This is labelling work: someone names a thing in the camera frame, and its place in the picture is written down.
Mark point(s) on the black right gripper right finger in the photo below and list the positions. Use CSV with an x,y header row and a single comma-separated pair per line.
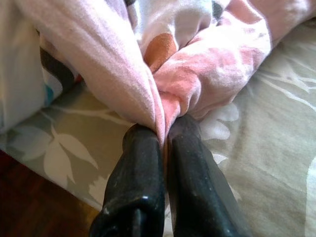
x,y
197,185

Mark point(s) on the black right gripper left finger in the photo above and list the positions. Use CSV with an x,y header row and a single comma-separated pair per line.
x,y
133,185

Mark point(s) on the pink cartoon print blanket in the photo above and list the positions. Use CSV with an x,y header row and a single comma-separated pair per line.
x,y
98,49

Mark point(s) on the bed with beige floral sheet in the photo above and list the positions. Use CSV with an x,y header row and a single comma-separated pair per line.
x,y
271,123

